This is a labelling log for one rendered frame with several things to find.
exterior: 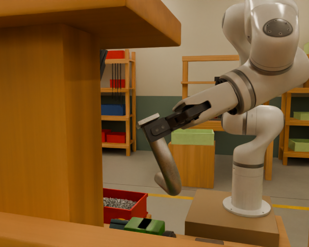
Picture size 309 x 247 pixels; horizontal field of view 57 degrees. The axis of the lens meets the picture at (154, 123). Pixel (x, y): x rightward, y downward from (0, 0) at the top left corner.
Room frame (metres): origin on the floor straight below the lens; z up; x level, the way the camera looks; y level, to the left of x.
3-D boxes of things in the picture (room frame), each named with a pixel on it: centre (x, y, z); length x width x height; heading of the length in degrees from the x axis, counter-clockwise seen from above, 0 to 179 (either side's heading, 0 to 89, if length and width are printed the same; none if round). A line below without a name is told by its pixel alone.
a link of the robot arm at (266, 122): (1.12, -0.41, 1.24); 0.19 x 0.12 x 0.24; 74
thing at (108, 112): (6.43, 1.93, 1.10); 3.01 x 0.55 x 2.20; 77
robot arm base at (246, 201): (1.13, -0.38, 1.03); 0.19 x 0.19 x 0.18
